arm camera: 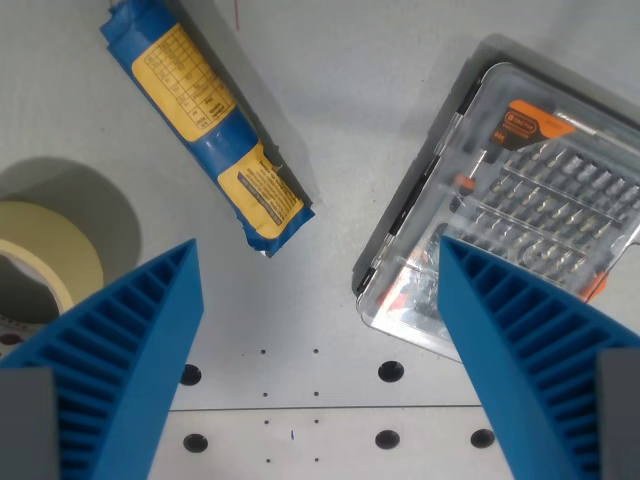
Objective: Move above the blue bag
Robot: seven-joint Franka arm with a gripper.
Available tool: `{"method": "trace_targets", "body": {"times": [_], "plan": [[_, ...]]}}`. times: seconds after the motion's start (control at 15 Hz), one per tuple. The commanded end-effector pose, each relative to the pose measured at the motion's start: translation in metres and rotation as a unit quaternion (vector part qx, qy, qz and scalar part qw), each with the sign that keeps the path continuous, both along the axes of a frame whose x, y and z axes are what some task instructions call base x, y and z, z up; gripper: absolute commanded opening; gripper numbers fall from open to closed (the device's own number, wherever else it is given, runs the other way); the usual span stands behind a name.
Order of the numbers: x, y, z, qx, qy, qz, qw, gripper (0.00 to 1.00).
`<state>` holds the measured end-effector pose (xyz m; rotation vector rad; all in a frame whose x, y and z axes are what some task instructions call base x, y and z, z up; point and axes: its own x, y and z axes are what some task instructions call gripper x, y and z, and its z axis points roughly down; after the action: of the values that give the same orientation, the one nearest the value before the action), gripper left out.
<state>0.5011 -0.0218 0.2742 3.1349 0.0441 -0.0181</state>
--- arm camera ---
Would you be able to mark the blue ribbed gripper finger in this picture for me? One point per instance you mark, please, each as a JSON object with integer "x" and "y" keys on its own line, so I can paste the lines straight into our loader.
{"x": 130, "y": 345}
{"x": 505, "y": 350}

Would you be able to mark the blue and yellow snack bag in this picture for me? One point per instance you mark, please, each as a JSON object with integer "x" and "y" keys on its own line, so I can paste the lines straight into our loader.
{"x": 202, "y": 125}

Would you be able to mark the beige masking tape roll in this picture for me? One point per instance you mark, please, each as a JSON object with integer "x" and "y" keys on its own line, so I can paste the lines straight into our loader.
{"x": 37, "y": 255}

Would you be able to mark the clear screwdriver bit set case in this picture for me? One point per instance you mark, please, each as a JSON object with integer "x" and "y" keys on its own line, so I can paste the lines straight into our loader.
{"x": 505, "y": 200}

